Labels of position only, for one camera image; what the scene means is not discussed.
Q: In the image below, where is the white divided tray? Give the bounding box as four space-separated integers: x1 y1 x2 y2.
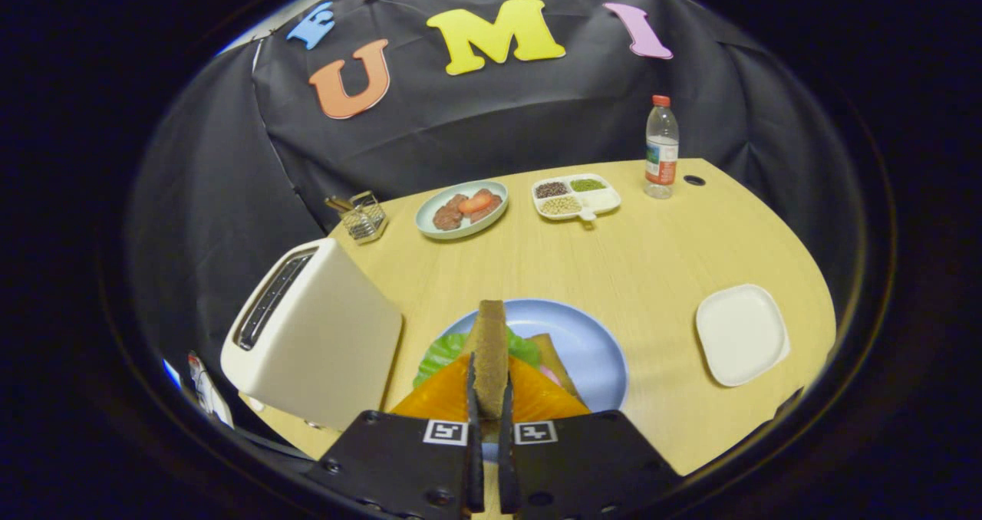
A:
532 173 622 222

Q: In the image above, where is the brown toast slice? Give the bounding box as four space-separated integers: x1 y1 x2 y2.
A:
529 333 584 402
464 299 511 440

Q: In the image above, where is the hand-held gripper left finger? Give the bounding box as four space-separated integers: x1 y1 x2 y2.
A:
307 354 486 520

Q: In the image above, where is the white square plate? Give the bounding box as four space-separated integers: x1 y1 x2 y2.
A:
695 284 791 388

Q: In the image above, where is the black backdrop cloth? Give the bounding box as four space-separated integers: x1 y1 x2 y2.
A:
127 0 860 398

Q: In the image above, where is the clear plastic water bottle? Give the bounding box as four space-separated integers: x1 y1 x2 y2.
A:
644 95 680 199

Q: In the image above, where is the small wire basket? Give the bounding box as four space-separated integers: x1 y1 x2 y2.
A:
340 191 388 245

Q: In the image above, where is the blue round plate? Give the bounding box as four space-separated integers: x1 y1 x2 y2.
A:
430 298 629 413

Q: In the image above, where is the green lettuce leaf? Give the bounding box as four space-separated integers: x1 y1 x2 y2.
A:
413 328 542 389

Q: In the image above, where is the white toaster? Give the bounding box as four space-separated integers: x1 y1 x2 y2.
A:
221 237 404 433

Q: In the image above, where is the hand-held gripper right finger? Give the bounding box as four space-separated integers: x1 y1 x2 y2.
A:
499 355 682 520

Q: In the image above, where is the pale green round plate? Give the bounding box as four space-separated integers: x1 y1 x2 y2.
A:
415 180 509 241

